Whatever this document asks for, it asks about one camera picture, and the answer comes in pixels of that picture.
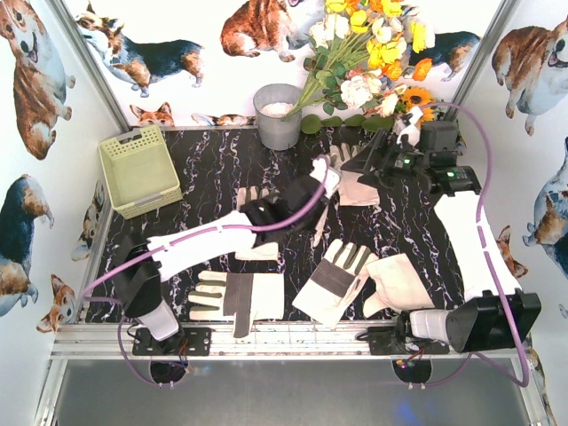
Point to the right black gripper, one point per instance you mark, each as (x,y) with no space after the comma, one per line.
(386,156)

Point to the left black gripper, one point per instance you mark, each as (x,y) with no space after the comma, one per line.
(311,195)

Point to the work glove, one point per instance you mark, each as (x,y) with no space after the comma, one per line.
(241,298)
(337,280)
(266,252)
(397,286)
(351,192)
(319,228)

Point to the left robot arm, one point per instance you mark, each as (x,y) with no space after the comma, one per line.
(143,264)

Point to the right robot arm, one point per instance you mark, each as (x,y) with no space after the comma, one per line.
(496,312)

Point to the green plastic storage basket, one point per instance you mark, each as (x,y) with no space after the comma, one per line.
(139,172)

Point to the small sunflower pot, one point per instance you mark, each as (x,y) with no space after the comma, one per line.
(418,97)

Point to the grey metal bucket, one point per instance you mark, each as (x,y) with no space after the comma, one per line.
(277,120)

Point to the artificial flower bouquet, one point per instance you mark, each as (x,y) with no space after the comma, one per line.
(362,51)

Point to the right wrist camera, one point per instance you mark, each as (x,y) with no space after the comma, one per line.
(406,129)

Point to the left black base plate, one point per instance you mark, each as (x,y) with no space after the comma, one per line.
(188,341)

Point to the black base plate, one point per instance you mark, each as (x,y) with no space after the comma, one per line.
(386,341)
(188,341)

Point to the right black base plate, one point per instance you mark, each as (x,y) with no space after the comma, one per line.
(386,341)

